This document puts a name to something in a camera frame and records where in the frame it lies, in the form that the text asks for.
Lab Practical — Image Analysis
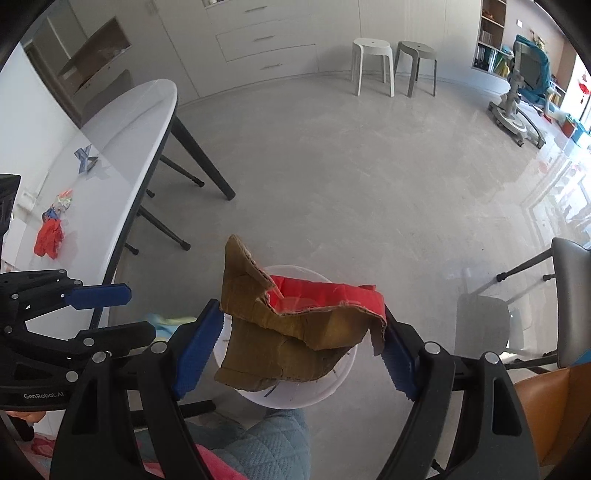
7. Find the white stool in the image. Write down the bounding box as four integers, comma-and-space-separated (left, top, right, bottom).
351, 37, 394, 98

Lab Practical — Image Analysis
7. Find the white plastic trash bin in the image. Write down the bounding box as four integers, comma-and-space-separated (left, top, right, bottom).
212, 264, 359, 410

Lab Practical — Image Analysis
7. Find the yellow blue crumpled paper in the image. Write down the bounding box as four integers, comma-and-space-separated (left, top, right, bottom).
143, 313, 197, 338

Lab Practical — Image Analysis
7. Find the grey stool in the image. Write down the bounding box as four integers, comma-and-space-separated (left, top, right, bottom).
394, 41, 438, 98

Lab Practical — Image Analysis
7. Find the dark blue crumpled wrapper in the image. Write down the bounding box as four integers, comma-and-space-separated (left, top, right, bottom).
42, 207, 60, 222

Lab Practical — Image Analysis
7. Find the dark grey dining chair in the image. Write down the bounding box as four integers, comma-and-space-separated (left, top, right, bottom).
81, 70, 134, 125

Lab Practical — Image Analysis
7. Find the person left hand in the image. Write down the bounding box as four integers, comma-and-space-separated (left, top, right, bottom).
6, 411, 46, 424

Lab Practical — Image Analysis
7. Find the blue patterned wrapper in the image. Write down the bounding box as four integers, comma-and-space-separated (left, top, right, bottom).
74, 144, 99, 174

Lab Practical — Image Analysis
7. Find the grey chair with black frame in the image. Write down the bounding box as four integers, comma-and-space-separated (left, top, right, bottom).
455, 237, 590, 374

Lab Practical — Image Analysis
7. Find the orange leather seat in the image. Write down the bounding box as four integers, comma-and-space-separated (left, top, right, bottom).
515, 363, 590, 467

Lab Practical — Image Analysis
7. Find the teal grey kids chair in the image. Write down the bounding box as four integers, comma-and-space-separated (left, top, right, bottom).
488, 35, 561, 149

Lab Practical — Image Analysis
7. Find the red paper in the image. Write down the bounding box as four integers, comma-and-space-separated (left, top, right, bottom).
34, 218, 64, 260

